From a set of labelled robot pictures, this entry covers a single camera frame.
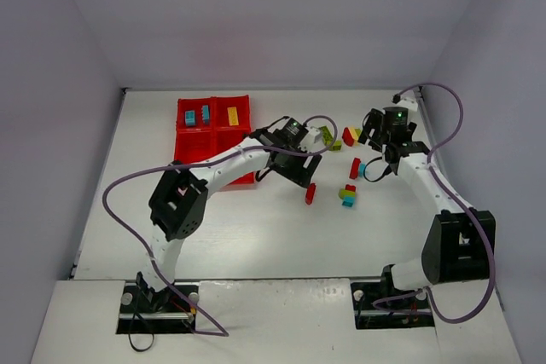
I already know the red curved lego brick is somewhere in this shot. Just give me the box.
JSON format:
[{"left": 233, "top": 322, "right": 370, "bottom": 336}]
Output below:
[{"left": 305, "top": 182, "right": 317, "bottom": 205}]

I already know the red yellow green lego stack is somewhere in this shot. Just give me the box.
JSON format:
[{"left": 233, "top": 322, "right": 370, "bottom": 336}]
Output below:
[{"left": 342, "top": 127, "right": 360, "bottom": 147}]

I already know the green lego brick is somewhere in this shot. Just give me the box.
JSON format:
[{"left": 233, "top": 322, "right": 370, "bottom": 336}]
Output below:
[{"left": 319, "top": 126, "right": 334, "bottom": 147}]

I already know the yellow long lego brick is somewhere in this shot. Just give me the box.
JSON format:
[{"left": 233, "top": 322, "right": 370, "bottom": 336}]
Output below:
[{"left": 227, "top": 107, "right": 239, "bottom": 127}]

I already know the blue long lego brick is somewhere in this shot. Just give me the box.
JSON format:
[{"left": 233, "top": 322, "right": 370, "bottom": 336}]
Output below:
[{"left": 201, "top": 105, "right": 211, "bottom": 125}]

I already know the blue oval printed lego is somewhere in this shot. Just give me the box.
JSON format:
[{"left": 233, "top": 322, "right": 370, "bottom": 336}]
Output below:
[{"left": 184, "top": 110, "right": 196, "bottom": 127}]

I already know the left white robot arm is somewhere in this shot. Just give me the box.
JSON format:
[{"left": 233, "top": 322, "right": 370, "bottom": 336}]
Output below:
[{"left": 138, "top": 118, "right": 322, "bottom": 294}]

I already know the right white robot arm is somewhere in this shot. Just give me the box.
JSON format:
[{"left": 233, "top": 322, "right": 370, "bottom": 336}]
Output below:
[{"left": 359, "top": 106, "right": 496, "bottom": 291}]

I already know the red lego with blue brick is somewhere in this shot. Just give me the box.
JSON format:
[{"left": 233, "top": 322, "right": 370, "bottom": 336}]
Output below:
[{"left": 349, "top": 158, "right": 366, "bottom": 180}]

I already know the green red blue lego cluster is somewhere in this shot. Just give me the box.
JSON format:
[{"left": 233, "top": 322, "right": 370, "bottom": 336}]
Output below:
[{"left": 338, "top": 184, "right": 357, "bottom": 208}]

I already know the red four-compartment bin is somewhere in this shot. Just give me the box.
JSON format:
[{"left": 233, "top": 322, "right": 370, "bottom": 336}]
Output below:
[{"left": 173, "top": 95, "right": 252, "bottom": 164}]

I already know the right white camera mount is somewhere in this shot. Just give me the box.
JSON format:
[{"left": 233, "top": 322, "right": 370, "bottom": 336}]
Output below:
[{"left": 392, "top": 91, "right": 419, "bottom": 113}]

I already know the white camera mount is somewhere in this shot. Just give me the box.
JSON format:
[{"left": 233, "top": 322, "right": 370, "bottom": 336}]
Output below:
[
  {"left": 301, "top": 126, "right": 322, "bottom": 151},
  {"left": 392, "top": 91, "right": 419, "bottom": 113}
]

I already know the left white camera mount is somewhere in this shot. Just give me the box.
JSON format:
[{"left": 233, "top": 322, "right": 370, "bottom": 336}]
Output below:
[{"left": 301, "top": 126, "right": 322, "bottom": 151}]

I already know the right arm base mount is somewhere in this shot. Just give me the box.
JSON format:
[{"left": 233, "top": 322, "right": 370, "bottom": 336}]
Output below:
[{"left": 350, "top": 280, "right": 435, "bottom": 330}]

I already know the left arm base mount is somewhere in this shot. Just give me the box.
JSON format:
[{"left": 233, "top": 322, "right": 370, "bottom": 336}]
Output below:
[{"left": 116, "top": 282, "right": 198, "bottom": 335}]

